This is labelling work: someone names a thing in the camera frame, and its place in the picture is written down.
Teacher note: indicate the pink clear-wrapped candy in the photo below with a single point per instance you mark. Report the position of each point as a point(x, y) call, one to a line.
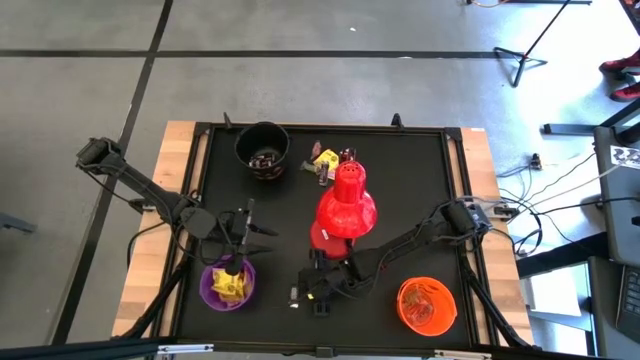
point(316, 149)

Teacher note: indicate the black floor beam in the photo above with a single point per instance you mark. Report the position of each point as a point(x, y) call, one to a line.
point(560, 255)

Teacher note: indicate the grey desk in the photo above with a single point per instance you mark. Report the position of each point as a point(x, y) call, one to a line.
point(617, 210)

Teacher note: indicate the purple plastic bucket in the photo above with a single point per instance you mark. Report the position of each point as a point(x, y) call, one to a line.
point(207, 297)

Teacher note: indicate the green clear-wrapped candy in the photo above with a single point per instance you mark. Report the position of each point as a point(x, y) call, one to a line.
point(307, 166)

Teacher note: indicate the black desk foot bar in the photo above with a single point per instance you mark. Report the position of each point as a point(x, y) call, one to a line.
point(570, 129)

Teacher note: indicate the person's red shoe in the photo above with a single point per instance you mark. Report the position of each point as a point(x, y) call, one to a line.
point(620, 65)
point(625, 92)

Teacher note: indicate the dark red candy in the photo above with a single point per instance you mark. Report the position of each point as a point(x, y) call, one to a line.
point(346, 154)

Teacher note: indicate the black power plug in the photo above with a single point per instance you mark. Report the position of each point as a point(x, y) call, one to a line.
point(536, 161)

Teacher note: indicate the orange candy packet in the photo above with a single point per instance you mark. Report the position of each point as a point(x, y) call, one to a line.
point(415, 309)

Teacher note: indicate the black tripod stand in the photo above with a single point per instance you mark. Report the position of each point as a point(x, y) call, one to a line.
point(522, 57)

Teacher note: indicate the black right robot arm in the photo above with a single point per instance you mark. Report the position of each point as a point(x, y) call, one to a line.
point(415, 235)

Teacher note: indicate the grey floor object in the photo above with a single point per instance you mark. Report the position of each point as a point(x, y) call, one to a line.
point(17, 223)

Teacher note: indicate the grey side cabinet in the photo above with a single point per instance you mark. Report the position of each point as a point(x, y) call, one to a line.
point(602, 310)

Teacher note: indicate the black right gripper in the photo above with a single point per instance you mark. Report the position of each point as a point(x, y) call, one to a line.
point(330, 282)

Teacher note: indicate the black keyboard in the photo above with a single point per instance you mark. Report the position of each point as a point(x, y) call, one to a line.
point(631, 300)

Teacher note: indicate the black table mat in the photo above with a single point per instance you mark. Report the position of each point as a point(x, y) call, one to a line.
point(280, 325)

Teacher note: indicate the white printed label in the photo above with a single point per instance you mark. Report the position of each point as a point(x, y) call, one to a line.
point(627, 157)

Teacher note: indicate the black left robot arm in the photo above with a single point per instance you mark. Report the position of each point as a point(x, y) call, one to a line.
point(145, 190)

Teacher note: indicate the red desk lamp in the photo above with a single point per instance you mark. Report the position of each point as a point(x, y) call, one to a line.
point(347, 210)

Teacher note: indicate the orange plastic bucket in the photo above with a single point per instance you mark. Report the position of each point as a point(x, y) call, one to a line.
point(445, 320)

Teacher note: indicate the black aluminium table frame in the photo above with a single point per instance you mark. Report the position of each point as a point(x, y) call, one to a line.
point(330, 127)

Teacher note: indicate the orange clear-wrapped candy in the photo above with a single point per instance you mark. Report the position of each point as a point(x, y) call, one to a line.
point(425, 292)

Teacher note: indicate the black plastic bucket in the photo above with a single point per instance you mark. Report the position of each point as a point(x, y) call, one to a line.
point(262, 137)

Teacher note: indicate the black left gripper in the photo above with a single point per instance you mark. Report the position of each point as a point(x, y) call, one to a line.
point(235, 230)

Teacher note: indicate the brown chocolate bar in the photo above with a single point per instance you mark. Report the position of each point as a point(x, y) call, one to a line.
point(295, 296)
point(272, 165)
point(323, 176)
point(266, 158)
point(257, 164)

